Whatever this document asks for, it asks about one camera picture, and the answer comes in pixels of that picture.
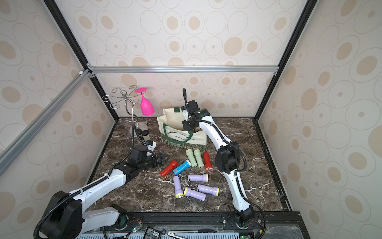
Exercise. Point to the cream canvas tote bag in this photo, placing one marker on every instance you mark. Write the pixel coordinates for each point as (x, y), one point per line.
(171, 127)

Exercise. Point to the green flashlight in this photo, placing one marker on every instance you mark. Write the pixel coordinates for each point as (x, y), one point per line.
(198, 156)
(191, 157)

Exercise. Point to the dark small bottle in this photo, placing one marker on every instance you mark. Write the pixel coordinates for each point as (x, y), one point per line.
(138, 133)

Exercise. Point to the chrome wine glass rack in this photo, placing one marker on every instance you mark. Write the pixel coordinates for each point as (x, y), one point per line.
(129, 100)

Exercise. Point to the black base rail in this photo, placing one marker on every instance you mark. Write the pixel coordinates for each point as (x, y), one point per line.
(285, 225)

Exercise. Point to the right green flashlight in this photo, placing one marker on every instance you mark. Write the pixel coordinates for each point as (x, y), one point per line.
(198, 156)

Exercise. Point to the purple flashlight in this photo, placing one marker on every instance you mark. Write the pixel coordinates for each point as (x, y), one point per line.
(208, 190)
(194, 194)
(199, 178)

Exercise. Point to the red flashlight centre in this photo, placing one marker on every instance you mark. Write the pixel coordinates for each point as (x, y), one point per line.
(172, 165)

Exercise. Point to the small red flashlight right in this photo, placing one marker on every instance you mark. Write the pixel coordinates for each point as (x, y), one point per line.
(208, 165)

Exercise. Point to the left green flashlight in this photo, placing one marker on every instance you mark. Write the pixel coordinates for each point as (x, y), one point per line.
(191, 157)

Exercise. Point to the purple flashlight diagonal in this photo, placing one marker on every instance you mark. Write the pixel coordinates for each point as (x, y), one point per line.
(177, 185)

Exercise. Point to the purple flashlight upper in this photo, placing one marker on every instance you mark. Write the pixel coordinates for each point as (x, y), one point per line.
(199, 178)

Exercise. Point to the pink plastic wine glass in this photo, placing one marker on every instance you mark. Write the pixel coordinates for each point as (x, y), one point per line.
(146, 106)

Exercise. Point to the horizontal aluminium rail back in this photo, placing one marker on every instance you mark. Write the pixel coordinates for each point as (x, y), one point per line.
(183, 69)

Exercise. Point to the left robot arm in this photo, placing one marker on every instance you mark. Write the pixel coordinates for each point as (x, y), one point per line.
(89, 194)

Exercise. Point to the purple flashlight right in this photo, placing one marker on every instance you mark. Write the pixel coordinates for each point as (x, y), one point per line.
(208, 190)

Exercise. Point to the blue flashlight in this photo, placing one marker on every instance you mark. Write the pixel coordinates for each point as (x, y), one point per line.
(182, 167)

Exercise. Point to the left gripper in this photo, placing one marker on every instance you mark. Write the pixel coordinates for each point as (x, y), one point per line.
(160, 163)

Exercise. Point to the aluminium rail left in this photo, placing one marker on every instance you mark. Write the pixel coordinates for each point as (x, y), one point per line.
(10, 154)

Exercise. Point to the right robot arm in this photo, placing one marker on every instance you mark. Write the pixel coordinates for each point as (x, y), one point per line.
(229, 160)

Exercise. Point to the purple flashlight bottom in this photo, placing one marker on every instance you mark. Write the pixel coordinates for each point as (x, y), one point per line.
(194, 194)

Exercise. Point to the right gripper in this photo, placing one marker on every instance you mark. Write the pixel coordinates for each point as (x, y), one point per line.
(186, 108)

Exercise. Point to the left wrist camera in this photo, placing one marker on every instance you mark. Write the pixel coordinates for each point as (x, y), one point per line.
(150, 145)

